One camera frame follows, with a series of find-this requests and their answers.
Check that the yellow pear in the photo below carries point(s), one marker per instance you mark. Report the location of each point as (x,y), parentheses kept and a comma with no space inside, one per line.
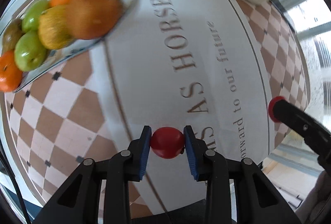
(53,31)

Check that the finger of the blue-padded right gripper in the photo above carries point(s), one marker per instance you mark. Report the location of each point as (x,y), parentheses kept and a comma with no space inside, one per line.
(257,200)

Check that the dark orange fruit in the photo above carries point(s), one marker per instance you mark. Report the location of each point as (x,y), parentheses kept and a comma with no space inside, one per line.
(91,19)

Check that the red cherry tomato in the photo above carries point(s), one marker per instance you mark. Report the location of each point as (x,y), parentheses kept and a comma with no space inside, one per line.
(167,142)
(271,105)

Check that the green apple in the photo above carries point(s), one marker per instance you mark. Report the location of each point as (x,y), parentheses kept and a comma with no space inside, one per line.
(30,21)
(29,52)

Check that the checkered brown table mat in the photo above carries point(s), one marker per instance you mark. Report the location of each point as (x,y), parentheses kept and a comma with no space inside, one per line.
(210,64)

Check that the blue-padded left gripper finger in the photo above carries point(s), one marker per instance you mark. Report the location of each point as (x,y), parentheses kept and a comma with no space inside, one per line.
(77,199)

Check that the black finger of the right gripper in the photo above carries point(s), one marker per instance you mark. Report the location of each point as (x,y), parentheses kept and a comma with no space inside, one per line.
(294,118)

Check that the brown pear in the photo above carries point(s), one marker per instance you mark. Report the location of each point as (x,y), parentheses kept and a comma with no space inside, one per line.
(11,36)

